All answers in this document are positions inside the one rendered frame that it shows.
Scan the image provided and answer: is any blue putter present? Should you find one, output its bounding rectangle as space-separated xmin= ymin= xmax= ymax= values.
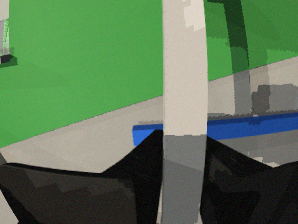
xmin=133 ymin=112 xmax=298 ymax=145

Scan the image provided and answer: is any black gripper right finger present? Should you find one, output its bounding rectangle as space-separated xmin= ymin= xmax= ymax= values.
xmin=200 ymin=136 xmax=298 ymax=224

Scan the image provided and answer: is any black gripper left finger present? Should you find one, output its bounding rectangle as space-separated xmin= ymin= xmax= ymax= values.
xmin=0 ymin=129 xmax=162 ymax=224

